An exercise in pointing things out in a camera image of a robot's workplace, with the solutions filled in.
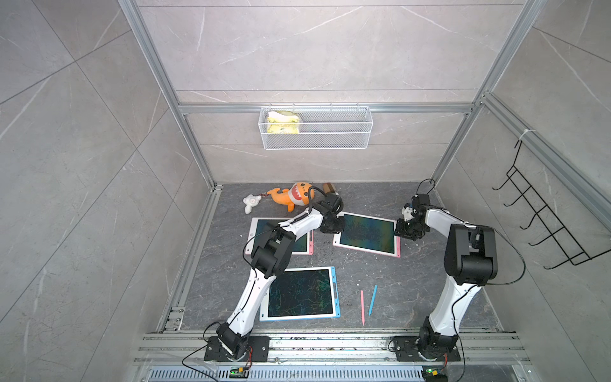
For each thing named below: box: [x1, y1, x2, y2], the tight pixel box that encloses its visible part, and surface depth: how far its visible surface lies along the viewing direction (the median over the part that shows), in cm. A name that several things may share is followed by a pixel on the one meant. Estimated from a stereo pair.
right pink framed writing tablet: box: [332, 211, 401, 258], surface depth 103 cm
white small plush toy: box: [242, 194, 262, 215], surface depth 112 cm
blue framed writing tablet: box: [259, 266, 341, 322], surface depth 85 cm
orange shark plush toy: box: [266, 181, 316, 212], surface depth 109 cm
